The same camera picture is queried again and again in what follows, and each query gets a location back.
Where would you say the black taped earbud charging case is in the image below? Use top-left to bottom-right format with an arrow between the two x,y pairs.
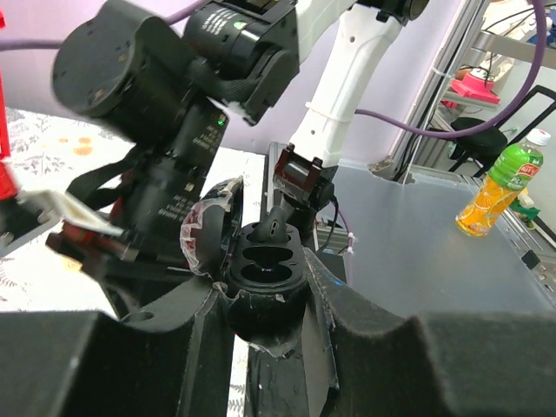
179,177 -> 308,357

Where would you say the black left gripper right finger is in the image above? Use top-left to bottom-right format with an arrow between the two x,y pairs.
245,247 -> 556,417

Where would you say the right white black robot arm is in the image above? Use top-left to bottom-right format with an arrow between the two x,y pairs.
47,1 -> 349,278

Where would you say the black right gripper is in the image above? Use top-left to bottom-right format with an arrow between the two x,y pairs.
45,103 -> 231,283

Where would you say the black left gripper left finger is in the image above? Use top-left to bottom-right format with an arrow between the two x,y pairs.
1,279 -> 234,416

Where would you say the floral patterned table mat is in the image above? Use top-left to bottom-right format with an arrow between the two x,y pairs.
0,107 -> 266,417

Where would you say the black wireless earbud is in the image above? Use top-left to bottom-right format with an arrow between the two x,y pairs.
250,206 -> 288,244

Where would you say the red plastic shopping basket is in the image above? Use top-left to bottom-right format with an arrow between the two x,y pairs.
0,83 -> 19,202

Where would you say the orange juice bottle green label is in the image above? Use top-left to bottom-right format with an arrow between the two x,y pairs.
455,128 -> 552,237

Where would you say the pink object in background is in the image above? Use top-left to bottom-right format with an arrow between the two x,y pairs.
451,69 -> 500,104

